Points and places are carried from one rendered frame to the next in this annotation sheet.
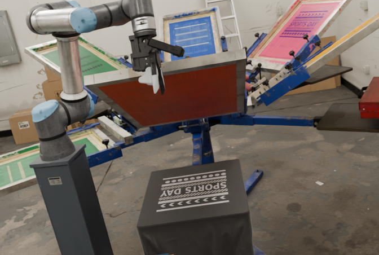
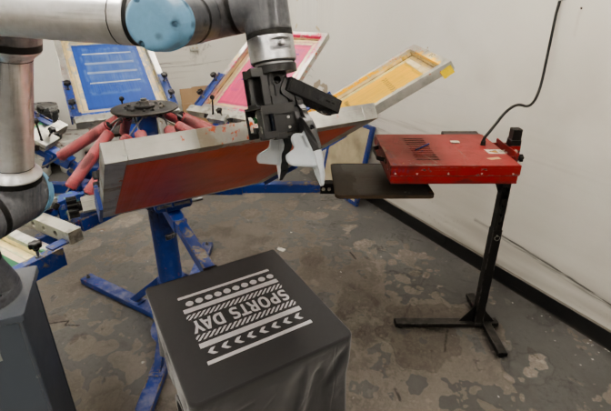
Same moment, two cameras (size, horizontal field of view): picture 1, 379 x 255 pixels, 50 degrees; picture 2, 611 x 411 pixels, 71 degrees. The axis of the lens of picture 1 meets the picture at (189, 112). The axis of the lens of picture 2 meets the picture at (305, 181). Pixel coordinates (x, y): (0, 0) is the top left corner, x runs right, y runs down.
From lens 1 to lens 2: 83 cm
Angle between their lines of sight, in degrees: 34
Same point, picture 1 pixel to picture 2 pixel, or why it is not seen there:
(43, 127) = not seen: outside the picture
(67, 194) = (15, 376)
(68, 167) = (22, 326)
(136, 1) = (271, 0)
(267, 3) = not seen: hidden behind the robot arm
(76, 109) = (25, 204)
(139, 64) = (275, 127)
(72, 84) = (17, 155)
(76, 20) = (153, 19)
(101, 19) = (200, 25)
